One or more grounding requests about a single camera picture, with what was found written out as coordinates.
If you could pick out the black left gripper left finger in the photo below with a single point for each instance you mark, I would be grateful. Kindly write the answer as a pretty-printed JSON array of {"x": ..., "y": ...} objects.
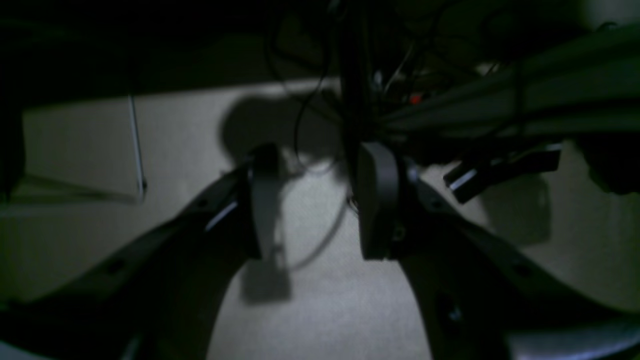
[{"x": 158, "y": 297}]

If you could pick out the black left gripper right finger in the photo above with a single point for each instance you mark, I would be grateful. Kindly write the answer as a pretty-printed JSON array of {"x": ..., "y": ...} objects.
[{"x": 479, "y": 298}]

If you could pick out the thin metal stand rod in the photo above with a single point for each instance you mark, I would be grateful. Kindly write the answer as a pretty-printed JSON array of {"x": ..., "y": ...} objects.
[{"x": 80, "y": 154}]

